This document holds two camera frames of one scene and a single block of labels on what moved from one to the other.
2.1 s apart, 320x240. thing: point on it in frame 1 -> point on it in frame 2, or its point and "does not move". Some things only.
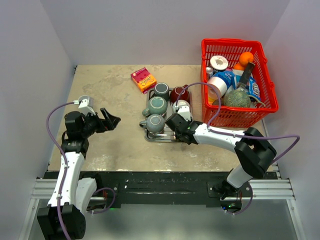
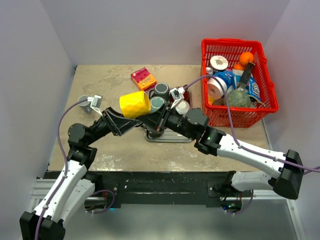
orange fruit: x=245 y=57 does not move
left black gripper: x=110 y=122 -> x=118 y=124
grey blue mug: x=91 y=101 does not move
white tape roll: x=219 y=62 does not move
